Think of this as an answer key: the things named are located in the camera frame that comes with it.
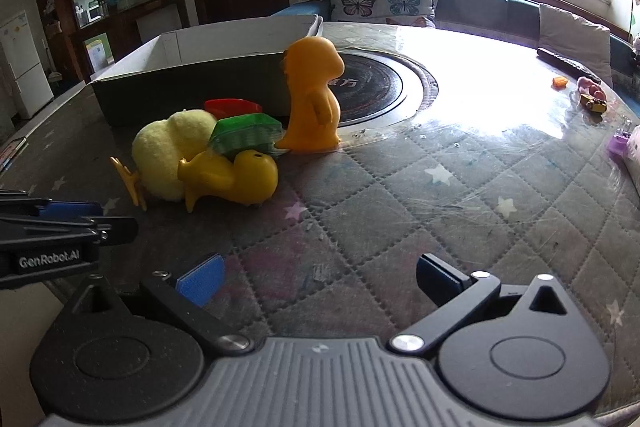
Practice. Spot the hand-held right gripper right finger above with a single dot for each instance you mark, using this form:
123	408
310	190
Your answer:
435	277

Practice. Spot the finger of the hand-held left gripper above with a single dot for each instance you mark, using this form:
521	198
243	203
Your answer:
70	208
116	231

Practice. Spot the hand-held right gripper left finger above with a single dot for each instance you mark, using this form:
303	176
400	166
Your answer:
200	281

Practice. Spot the yellow plush chick toy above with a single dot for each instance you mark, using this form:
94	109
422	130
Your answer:
155	152

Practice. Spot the yellow plastic toy figure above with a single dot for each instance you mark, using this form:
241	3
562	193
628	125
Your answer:
235	179

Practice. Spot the cardboard box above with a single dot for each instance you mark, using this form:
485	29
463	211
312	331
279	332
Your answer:
200	77

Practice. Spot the orange dinosaur toy figure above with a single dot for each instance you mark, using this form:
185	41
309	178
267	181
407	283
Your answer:
310	107

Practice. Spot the white refrigerator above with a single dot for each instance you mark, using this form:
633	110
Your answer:
22	67

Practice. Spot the green plastic toy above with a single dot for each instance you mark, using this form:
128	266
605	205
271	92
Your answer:
240	132

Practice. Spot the red plastic toy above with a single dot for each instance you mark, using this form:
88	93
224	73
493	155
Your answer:
230	107

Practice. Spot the round black induction cooker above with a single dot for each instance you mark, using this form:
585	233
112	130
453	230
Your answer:
380	87

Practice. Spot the small purple toy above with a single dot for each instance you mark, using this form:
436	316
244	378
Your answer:
619	143

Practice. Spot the small orange toy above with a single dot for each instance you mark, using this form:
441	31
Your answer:
560	82

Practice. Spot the white object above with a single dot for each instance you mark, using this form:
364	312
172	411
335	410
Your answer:
634	157

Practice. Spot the small yellow toy car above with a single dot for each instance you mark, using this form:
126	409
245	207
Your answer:
593	103

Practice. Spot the small pink toy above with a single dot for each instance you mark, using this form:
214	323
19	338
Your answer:
589	84

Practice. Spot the black remote control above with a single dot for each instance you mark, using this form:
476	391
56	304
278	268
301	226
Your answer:
562	58

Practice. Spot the dark green bench cushion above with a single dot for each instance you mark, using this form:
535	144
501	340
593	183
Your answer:
480	4

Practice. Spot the beige cushion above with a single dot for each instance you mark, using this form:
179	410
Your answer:
575	37

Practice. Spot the blue seat cushion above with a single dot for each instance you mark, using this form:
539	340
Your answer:
300	9

